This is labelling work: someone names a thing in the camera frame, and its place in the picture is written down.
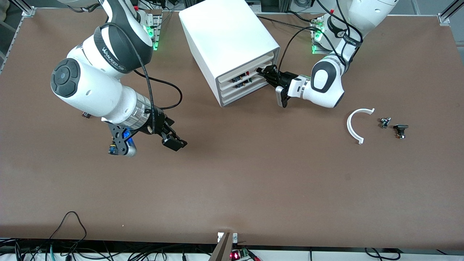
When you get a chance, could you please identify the small black switch part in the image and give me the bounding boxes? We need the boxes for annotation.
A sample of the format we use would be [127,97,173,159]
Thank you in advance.
[393,124,409,140]

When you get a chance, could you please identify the white curved plastic arc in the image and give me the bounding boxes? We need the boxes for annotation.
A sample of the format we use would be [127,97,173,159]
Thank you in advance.
[347,108,376,145]

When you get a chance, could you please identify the black looped cable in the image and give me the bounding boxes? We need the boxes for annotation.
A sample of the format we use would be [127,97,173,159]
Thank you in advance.
[48,211,88,250]

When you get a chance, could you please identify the circuit board red light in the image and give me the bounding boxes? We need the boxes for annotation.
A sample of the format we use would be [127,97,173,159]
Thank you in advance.
[230,248,261,261]

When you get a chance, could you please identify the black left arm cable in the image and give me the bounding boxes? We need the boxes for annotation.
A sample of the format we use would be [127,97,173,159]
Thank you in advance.
[276,0,364,73]

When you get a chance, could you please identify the black cable across table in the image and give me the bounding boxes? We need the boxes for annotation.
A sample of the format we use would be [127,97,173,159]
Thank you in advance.
[254,14,320,32]

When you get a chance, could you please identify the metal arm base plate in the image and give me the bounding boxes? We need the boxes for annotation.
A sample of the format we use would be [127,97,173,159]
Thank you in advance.
[140,10,162,51]
[311,17,336,55]

